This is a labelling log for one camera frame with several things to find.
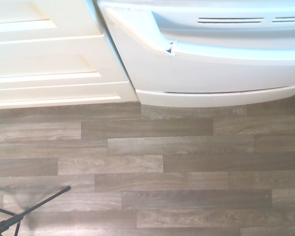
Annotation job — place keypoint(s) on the black tripod leg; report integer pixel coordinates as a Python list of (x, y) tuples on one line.
[(27, 211)]

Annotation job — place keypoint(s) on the white oven bottom drawer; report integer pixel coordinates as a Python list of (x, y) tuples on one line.
[(199, 98)]

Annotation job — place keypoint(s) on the cream kitchen cabinet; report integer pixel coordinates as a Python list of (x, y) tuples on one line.
[(51, 56)]

